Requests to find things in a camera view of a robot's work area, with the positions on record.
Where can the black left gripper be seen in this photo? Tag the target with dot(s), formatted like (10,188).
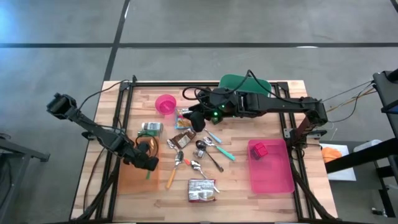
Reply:
(141,158)

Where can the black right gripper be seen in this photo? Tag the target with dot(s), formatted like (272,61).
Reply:
(224,101)

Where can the yellow noodle packet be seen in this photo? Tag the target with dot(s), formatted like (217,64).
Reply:
(182,124)

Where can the green-label herb jar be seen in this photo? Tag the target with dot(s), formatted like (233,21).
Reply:
(146,133)

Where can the orange plastic tray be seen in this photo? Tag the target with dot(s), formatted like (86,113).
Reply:
(133,183)

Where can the glass spice jar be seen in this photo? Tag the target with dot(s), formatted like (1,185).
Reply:
(152,126)

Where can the green plastic bin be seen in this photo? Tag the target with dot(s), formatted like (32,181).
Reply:
(227,81)

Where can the red box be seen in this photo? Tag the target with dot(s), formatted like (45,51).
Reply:
(260,150)

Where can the pink plastic tray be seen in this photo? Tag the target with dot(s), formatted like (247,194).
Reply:
(273,174)

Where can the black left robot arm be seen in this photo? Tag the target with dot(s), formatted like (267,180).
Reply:
(93,127)

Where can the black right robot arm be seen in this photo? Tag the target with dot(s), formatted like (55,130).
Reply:
(280,104)

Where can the brown chocolate wrapper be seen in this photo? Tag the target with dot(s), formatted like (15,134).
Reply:
(184,140)

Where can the black spoon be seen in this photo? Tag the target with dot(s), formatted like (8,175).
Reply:
(200,145)

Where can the pink plastic bowl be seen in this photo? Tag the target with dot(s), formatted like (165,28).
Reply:
(165,104)

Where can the all-silver spoon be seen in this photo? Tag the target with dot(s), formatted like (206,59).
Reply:
(195,165)

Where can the grey metal stand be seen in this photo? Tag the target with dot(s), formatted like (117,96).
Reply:
(18,149)

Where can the orange object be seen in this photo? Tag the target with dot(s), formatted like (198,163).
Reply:
(331,154)

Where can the white paper sheet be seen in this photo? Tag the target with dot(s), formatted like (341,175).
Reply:
(342,174)

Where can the white container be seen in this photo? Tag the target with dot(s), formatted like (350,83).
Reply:
(367,145)

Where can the black equipment stand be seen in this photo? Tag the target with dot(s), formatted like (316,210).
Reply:
(387,93)

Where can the small black floor object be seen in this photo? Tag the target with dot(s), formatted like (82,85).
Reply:
(378,212)

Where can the black aluminium rig frame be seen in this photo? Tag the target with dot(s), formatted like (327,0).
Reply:
(161,84)

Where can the silver corner bracket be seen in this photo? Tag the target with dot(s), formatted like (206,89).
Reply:
(287,133)

